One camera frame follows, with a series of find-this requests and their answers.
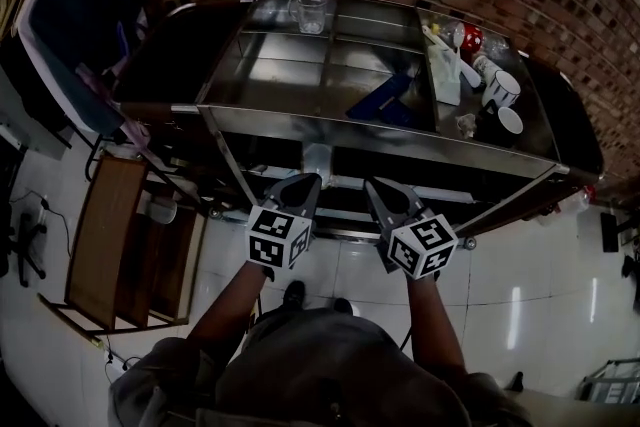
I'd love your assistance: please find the black mug white inside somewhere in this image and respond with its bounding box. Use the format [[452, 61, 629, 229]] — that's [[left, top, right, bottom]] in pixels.
[[473, 101, 525, 142]]

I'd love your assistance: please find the blue flat box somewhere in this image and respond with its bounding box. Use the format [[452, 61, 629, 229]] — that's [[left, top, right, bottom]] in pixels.
[[346, 73, 417, 127]]

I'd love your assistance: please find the white patterned mug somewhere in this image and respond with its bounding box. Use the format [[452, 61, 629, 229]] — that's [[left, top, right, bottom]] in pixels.
[[481, 69, 522, 109]]

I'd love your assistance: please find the red dotted mug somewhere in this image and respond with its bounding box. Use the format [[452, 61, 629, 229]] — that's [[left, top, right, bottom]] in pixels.
[[461, 23, 486, 53]]

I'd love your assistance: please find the small patterned cup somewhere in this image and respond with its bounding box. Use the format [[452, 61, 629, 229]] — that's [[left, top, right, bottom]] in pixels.
[[471, 54, 497, 77]]

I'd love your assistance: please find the black office chair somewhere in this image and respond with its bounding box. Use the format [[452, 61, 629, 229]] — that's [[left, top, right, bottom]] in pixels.
[[0, 203, 49, 289]]

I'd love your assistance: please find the white plastic packet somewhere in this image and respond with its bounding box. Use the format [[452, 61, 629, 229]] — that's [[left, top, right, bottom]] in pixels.
[[426, 41, 464, 107]]

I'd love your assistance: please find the black flat box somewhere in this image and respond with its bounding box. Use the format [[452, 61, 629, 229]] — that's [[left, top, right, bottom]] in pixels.
[[599, 211, 622, 254]]

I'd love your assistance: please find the grey metal shelf rack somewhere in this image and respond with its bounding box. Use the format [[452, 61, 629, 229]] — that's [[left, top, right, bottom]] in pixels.
[[578, 356, 640, 405]]

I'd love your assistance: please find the white long-handled spoon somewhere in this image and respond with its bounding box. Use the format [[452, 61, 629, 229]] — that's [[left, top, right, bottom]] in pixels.
[[421, 24, 482, 87]]

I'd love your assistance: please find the blue fabric hamper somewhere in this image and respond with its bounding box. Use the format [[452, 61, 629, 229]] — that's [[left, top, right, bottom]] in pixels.
[[16, 0, 147, 137]]

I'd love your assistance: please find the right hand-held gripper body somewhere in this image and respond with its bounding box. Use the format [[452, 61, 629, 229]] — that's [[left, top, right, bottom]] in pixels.
[[377, 209, 459, 279]]

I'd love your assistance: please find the person's left forearm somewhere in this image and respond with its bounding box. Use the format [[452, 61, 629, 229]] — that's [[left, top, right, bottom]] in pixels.
[[186, 259, 269, 357]]

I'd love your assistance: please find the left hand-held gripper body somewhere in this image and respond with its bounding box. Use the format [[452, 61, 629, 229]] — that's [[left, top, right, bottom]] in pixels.
[[245, 202, 317, 271]]

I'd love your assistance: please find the clear glass pitcher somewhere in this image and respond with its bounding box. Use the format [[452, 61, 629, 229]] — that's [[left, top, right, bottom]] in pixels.
[[286, 0, 332, 37]]

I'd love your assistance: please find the person's right forearm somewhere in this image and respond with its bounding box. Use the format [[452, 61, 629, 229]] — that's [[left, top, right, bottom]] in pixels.
[[405, 275, 467, 375]]

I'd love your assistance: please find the crumpled paper ball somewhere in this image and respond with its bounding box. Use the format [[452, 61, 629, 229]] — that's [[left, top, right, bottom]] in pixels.
[[454, 113, 479, 137]]

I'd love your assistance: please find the person's left black shoe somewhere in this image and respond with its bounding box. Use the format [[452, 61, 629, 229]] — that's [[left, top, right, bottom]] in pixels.
[[281, 279, 307, 310]]

